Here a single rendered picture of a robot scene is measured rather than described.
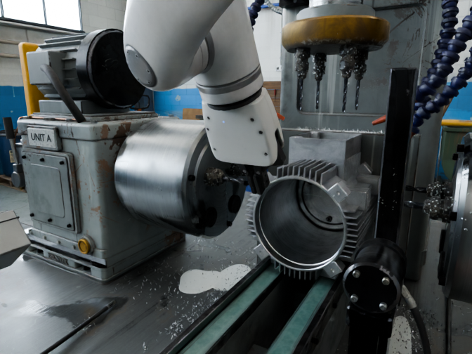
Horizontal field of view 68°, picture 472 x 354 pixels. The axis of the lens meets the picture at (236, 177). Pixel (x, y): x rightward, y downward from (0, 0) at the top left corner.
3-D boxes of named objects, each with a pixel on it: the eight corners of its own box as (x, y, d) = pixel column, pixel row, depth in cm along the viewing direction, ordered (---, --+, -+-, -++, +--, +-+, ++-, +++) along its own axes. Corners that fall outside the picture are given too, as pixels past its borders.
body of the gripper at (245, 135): (185, 100, 46) (210, 166, 53) (254, 101, 41) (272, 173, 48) (212, 73, 50) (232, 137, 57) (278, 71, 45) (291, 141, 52)
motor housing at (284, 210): (287, 229, 80) (290, 146, 76) (376, 247, 70) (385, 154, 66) (244, 265, 63) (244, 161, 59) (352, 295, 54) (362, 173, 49)
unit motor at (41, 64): (83, 180, 114) (69, 43, 104) (161, 195, 98) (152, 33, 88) (-2, 201, 92) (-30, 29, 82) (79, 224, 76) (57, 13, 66)
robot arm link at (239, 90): (180, 87, 44) (188, 108, 46) (241, 86, 40) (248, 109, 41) (212, 57, 49) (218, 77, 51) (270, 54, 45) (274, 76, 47)
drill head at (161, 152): (151, 199, 104) (146, 114, 98) (262, 221, 86) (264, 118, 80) (76, 226, 83) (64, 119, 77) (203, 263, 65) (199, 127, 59)
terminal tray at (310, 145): (308, 165, 74) (310, 130, 73) (360, 170, 69) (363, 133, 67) (286, 175, 64) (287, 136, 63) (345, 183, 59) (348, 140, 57)
